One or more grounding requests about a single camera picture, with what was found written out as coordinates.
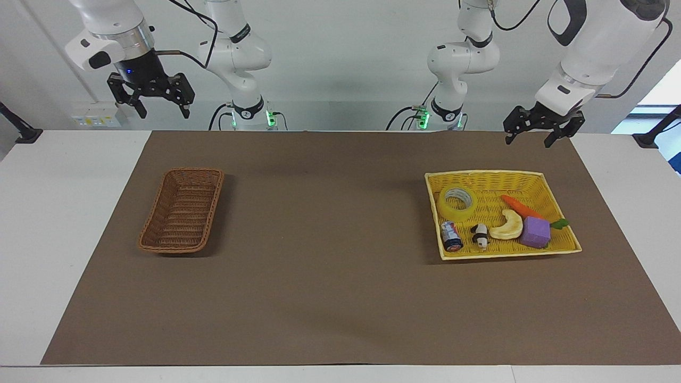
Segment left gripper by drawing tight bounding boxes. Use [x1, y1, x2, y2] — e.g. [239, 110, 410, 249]
[503, 101, 586, 149]

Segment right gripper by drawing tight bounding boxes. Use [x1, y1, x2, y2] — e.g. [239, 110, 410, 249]
[107, 49, 196, 120]

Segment yellow woven basket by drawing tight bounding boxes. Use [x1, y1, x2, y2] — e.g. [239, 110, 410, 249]
[424, 170, 583, 261]

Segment yellow tape roll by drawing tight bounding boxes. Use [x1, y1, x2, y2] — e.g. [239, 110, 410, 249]
[437, 184, 477, 223]

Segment brown wicker basket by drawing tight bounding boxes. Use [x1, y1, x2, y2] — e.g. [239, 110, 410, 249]
[138, 168, 225, 254]

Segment orange toy carrot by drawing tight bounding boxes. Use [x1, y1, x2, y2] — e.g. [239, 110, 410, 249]
[500, 194, 569, 230]

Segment black stand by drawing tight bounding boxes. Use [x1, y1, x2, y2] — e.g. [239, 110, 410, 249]
[0, 101, 44, 145]
[632, 105, 681, 149]

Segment cream toy banana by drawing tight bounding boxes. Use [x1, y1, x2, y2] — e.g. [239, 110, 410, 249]
[488, 209, 525, 240]

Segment purple cube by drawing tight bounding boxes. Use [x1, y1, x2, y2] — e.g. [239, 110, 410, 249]
[519, 216, 552, 249]

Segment small printed can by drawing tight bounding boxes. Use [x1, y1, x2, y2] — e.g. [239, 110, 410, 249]
[439, 221, 464, 252]

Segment black cable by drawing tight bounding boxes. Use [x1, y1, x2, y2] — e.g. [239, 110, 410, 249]
[207, 102, 235, 131]
[386, 81, 440, 131]
[595, 18, 672, 100]
[154, 0, 220, 70]
[488, 0, 544, 32]

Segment white wall socket box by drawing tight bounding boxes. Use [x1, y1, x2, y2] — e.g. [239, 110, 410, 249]
[71, 103, 121, 129]

